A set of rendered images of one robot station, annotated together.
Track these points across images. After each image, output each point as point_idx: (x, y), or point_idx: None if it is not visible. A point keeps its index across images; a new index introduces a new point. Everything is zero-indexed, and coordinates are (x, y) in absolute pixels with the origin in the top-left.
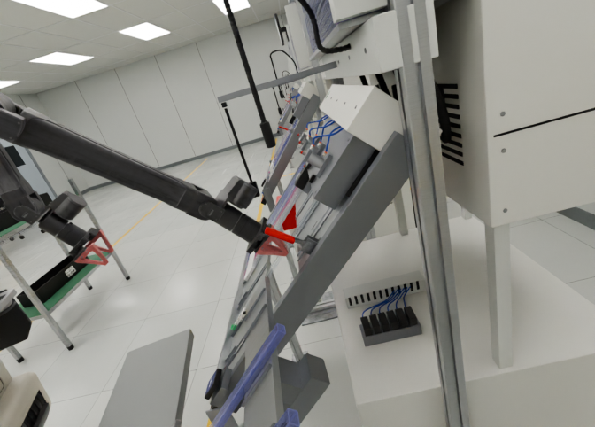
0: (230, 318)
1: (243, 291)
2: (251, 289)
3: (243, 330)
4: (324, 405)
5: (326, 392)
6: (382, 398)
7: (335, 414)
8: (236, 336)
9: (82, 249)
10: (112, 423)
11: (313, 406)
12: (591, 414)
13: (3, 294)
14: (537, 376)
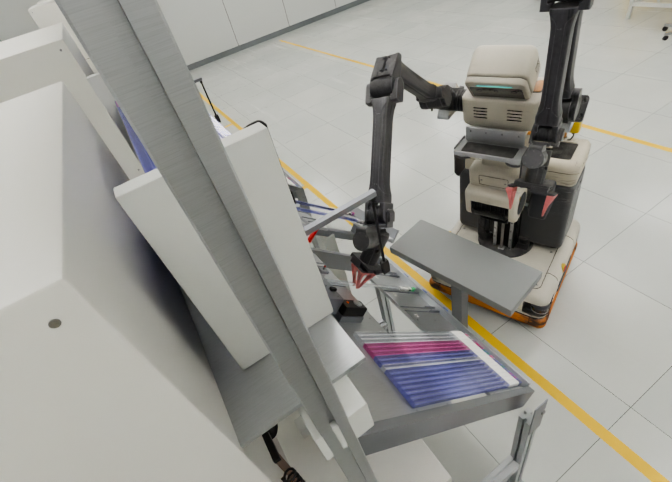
0: (427, 295)
1: (453, 325)
2: (418, 307)
3: (390, 280)
4: (442, 441)
5: (449, 455)
6: None
7: (428, 438)
8: (403, 285)
9: (513, 185)
10: (471, 249)
11: (452, 435)
12: None
13: (514, 157)
14: None
